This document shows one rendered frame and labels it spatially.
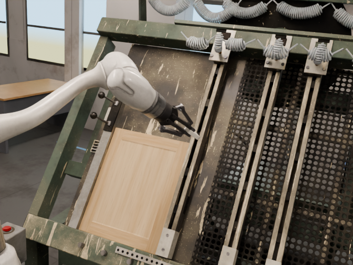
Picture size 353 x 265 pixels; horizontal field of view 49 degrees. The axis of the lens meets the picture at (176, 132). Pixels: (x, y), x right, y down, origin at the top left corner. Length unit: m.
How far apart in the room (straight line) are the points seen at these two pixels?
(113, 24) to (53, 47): 4.56
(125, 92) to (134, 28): 1.12
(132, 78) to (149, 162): 0.85
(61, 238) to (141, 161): 0.55
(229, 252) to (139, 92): 0.86
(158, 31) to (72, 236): 1.18
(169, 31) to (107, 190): 0.92
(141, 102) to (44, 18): 5.82
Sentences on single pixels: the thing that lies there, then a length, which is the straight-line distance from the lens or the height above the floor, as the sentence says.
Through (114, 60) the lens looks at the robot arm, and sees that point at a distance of 1.38.
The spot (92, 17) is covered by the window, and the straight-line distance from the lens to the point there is 6.33.
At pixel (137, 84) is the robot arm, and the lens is 1.24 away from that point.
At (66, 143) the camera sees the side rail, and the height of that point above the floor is 1.24.
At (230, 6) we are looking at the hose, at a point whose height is 2.04.
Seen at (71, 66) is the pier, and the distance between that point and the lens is 6.53.
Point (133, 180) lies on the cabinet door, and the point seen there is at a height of 1.14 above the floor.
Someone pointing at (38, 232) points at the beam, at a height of 0.85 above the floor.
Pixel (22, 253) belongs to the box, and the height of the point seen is 0.81.
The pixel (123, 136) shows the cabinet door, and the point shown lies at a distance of 2.11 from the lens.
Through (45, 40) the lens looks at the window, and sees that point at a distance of 7.02.
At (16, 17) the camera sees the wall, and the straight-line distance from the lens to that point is 7.55.
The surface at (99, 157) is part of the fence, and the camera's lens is 2.11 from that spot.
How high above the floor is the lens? 1.98
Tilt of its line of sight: 17 degrees down
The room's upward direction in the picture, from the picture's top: 5 degrees clockwise
